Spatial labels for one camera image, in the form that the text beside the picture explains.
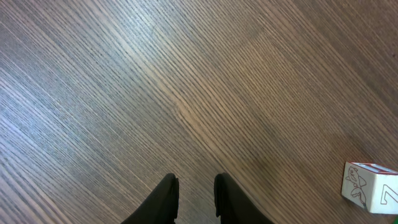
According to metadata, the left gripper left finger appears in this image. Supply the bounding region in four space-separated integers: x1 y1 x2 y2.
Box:
121 173 179 224

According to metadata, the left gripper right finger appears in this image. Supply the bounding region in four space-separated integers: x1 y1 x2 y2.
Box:
214 172 273 224

